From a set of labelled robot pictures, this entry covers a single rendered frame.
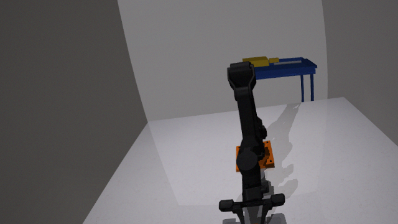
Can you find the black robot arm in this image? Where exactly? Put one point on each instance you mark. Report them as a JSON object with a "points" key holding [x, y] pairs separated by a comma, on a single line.
{"points": [[242, 79]]}

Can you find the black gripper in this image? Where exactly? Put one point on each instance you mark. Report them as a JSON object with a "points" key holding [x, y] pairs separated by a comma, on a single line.
{"points": [[267, 203]]}

